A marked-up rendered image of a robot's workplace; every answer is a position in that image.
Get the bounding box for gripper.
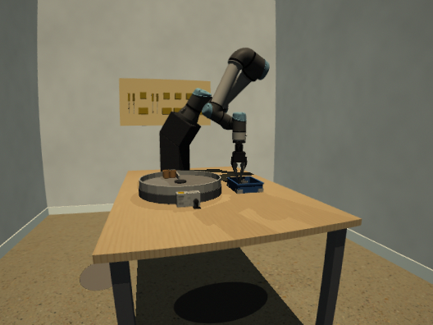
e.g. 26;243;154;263
230;140;247;180

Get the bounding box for blue rectangular crate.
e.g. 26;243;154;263
227;176;264;194

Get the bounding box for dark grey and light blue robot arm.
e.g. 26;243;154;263
177;48;270;141

